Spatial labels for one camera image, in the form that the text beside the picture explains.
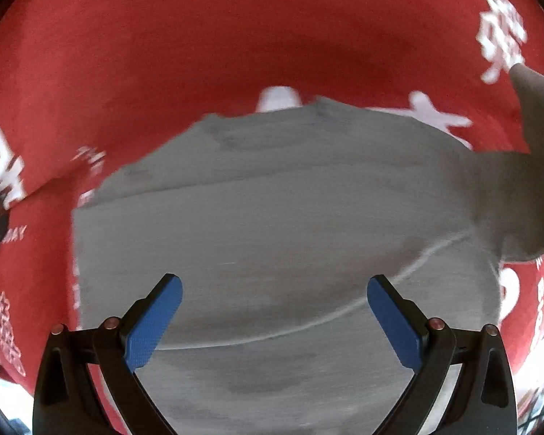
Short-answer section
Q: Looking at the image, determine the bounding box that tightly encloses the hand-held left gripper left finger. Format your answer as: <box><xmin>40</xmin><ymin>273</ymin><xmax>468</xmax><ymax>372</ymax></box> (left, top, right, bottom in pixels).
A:
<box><xmin>33</xmin><ymin>273</ymin><xmax>184</xmax><ymax>435</ymax></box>

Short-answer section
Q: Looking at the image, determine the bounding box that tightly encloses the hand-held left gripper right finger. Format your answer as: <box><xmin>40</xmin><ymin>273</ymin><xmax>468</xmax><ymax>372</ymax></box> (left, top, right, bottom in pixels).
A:
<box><xmin>366</xmin><ymin>274</ymin><xmax>518</xmax><ymax>435</ymax></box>

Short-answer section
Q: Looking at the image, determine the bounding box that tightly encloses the grey knit sweater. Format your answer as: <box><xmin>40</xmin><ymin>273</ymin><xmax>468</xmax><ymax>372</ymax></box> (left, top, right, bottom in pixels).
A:
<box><xmin>71</xmin><ymin>62</ymin><xmax>544</xmax><ymax>435</ymax></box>

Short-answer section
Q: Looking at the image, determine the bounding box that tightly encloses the red printed blanket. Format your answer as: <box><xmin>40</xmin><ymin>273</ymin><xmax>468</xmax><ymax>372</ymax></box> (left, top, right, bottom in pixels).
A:
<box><xmin>0</xmin><ymin>0</ymin><xmax>544</xmax><ymax>422</ymax></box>

